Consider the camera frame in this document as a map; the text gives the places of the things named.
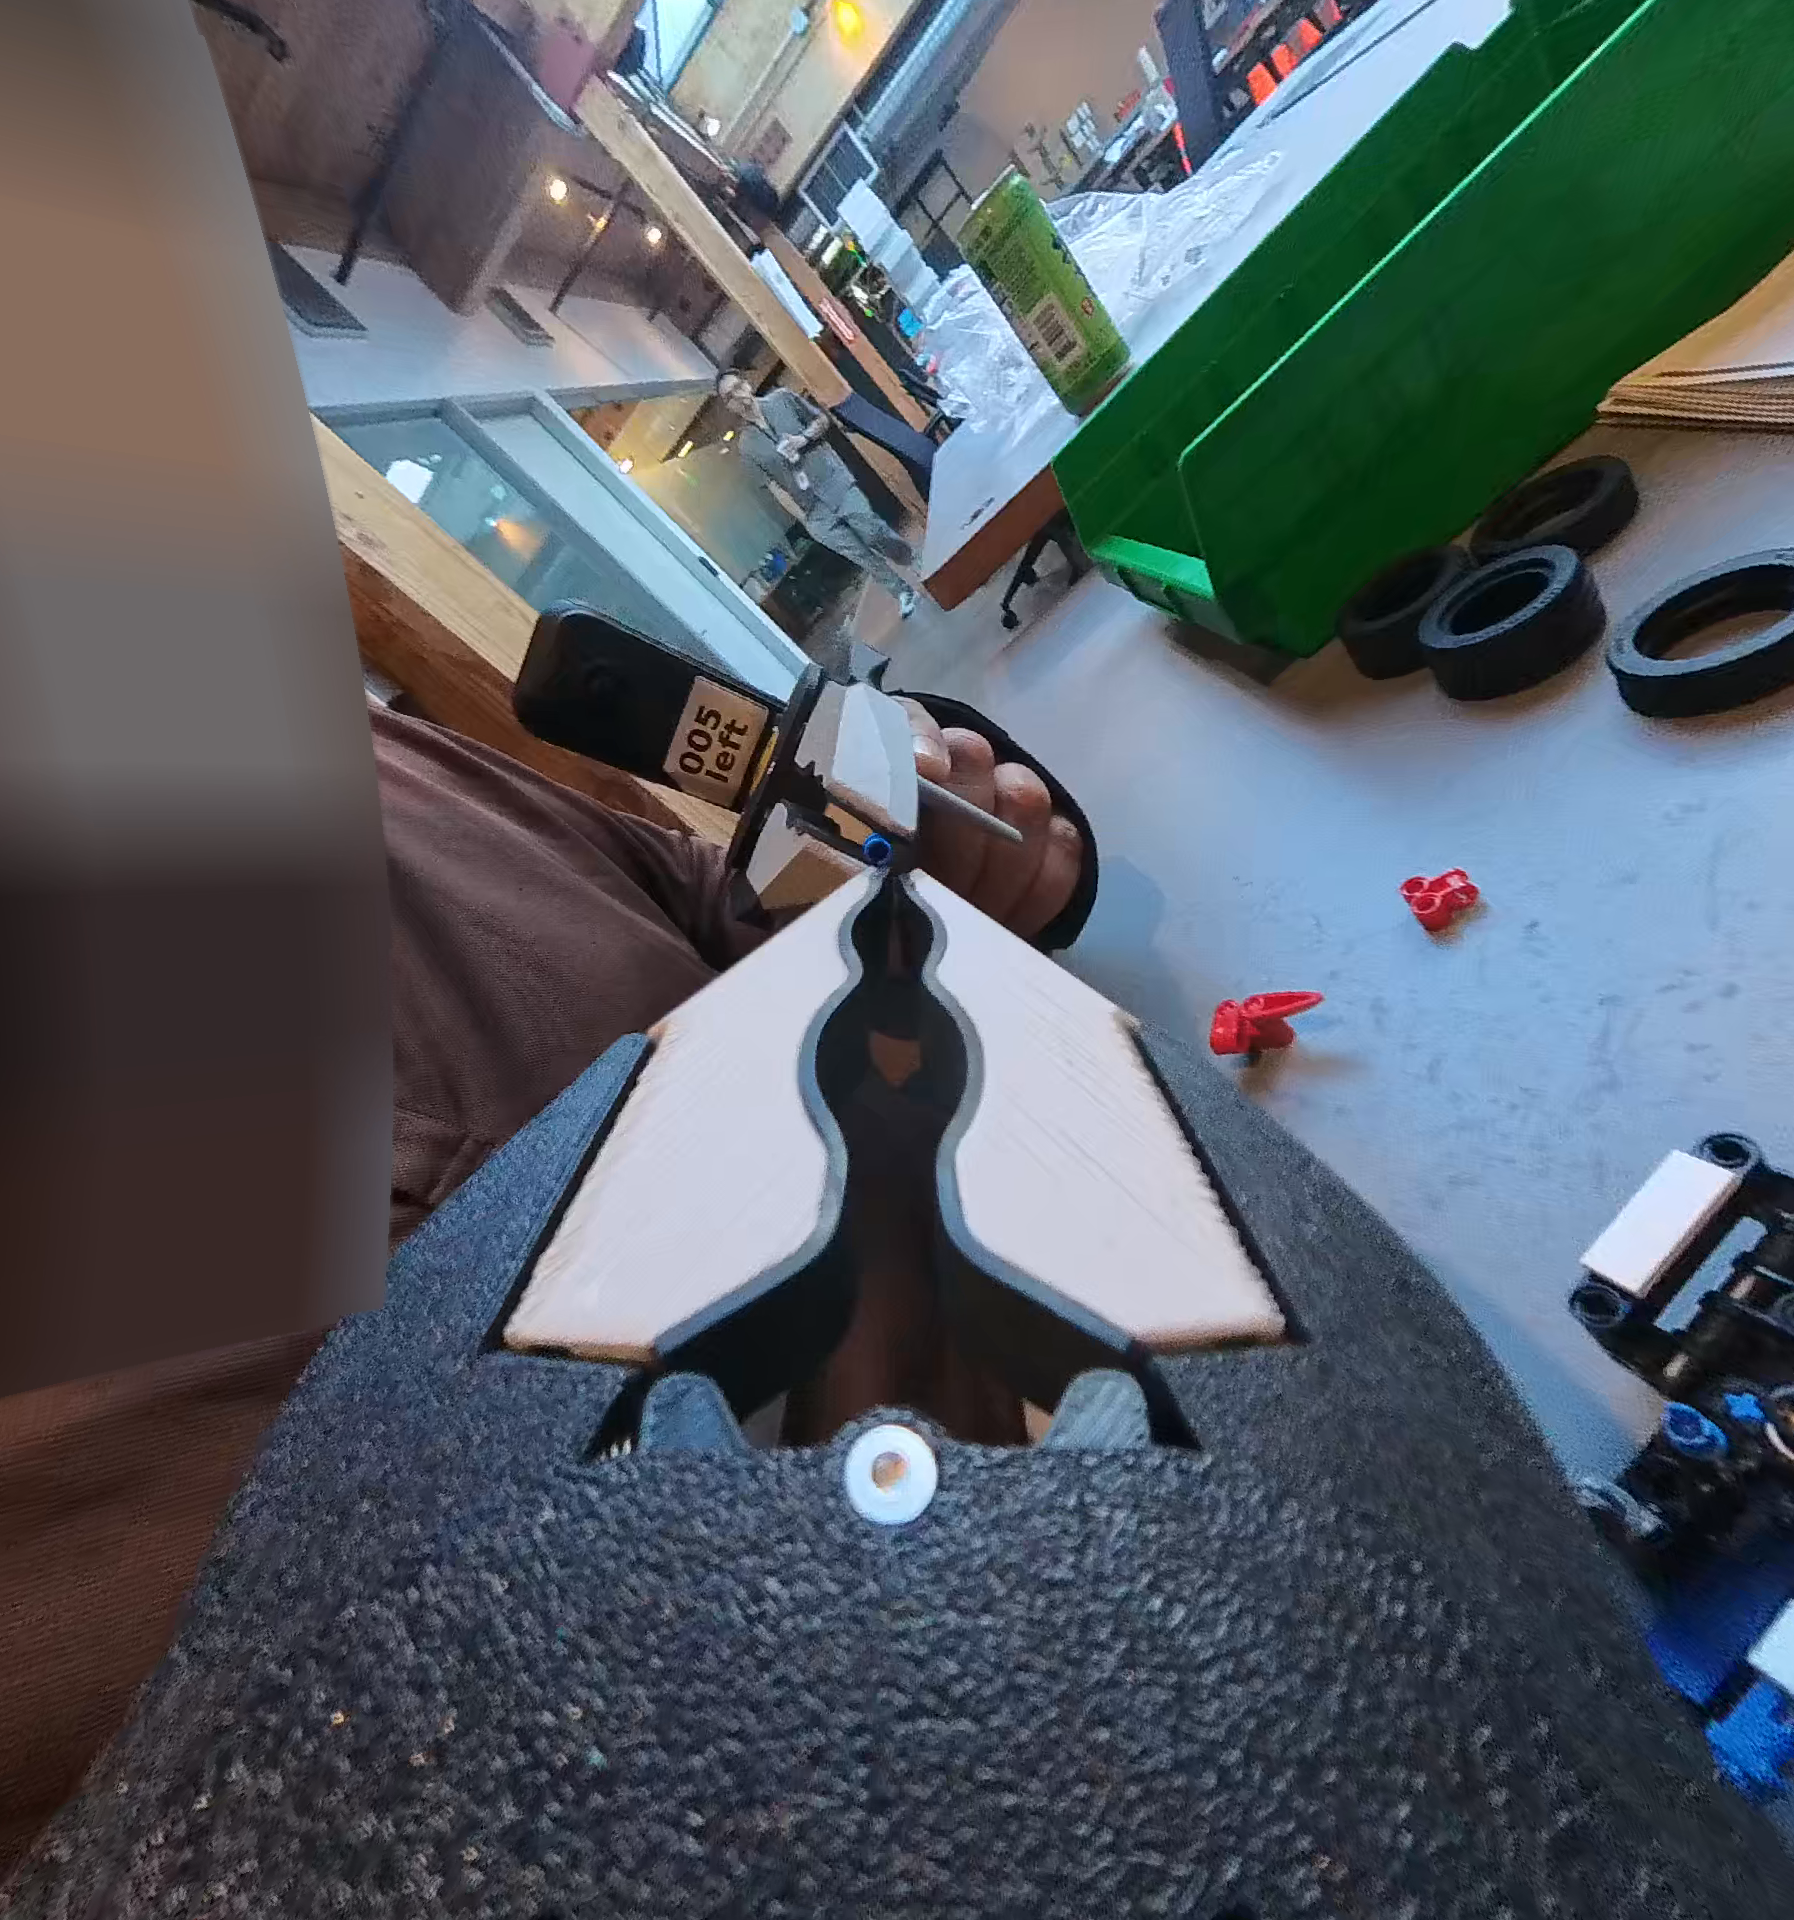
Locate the toy brick race car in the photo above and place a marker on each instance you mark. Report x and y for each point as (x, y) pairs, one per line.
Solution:
(1721, 1305)

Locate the long wooden table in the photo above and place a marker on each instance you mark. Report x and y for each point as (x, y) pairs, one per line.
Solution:
(718, 256)

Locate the open instruction booklet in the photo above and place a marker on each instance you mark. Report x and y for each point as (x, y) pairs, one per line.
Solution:
(1736, 392)

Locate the red double brick connector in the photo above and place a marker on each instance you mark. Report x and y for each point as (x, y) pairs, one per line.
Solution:
(1437, 897)

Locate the wooden workbench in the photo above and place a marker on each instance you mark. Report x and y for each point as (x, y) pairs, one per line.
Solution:
(434, 601)

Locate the green plastic bin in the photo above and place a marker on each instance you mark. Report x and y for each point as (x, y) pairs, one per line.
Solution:
(1437, 300)

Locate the person's brown shirt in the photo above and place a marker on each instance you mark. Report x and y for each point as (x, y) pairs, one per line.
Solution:
(87, 1575)

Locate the light green box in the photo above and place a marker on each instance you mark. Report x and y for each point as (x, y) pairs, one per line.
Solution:
(1046, 285)

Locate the person's left hand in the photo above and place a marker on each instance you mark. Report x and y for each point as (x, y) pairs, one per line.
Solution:
(1017, 886)

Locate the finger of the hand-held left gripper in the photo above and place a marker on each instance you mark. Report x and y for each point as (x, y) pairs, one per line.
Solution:
(876, 757)
(806, 863)

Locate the glass railing panel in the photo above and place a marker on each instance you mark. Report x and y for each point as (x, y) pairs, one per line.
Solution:
(536, 495)

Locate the storage shelving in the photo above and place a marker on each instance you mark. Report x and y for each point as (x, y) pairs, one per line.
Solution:
(1259, 76)

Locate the clear plastic bag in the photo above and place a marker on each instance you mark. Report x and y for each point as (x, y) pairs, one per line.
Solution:
(1182, 226)

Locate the grey desk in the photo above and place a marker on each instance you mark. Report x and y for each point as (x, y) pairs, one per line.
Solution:
(1437, 1199)

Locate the black rubber tyre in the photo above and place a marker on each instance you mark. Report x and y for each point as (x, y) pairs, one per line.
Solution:
(1640, 660)
(1370, 631)
(1452, 660)
(1602, 487)

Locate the white table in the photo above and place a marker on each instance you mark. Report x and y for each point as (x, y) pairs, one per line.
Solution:
(1017, 449)

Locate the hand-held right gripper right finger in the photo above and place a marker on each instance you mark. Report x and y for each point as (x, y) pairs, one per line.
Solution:
(1092, 1186)

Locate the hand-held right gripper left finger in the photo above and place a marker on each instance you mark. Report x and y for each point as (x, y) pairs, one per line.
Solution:
(687, 1186)

